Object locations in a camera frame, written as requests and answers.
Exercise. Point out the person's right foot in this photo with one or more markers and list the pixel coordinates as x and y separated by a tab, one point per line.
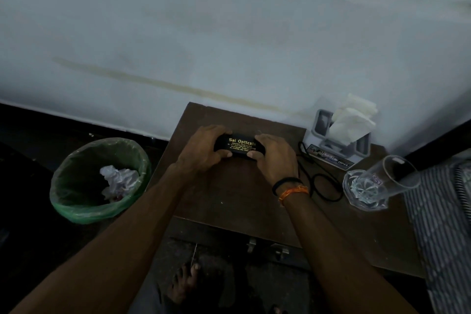
278	309

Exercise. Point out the brown bedside table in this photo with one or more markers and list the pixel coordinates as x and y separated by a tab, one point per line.
228	196

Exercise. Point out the person's left foot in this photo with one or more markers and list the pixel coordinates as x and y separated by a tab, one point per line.
184	282

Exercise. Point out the clear drinking glass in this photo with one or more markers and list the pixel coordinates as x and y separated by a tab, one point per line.
397	175

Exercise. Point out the white paper sheet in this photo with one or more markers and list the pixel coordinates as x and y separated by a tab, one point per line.
358	104
349	126

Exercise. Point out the large white paper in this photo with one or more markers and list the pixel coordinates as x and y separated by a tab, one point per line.
119	181

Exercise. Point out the trash bin with green liner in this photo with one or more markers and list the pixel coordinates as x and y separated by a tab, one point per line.
70	181

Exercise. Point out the person's right forearm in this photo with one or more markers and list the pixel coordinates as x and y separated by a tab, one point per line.
338	262

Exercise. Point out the grey plastic organizer box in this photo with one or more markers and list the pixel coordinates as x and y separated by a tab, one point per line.
322	122

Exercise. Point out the black wristband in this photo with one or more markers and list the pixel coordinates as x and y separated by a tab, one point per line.
287	182

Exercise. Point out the person's grey trousers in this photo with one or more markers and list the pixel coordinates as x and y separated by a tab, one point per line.
154	299

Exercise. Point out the clear glass ashtray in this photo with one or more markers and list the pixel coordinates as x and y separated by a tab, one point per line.
349	194

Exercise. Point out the black eyeglasses case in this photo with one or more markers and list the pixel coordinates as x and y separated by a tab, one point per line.
239	144

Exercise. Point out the thin wooden stick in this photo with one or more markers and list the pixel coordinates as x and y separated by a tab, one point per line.
194	253

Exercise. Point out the striped mattress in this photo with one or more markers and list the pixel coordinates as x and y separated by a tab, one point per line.
441	229

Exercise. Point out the person's left hand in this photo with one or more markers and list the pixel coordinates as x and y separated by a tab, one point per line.
202	150

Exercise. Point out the dark wooden bed frame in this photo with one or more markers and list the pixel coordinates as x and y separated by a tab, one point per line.
434	144

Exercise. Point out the person's left forearm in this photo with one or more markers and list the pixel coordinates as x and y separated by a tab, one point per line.
103	251

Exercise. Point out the person's right hand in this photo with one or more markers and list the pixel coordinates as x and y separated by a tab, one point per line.
277	159

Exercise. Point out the person's foot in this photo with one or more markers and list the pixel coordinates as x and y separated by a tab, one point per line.
278	309
184	282

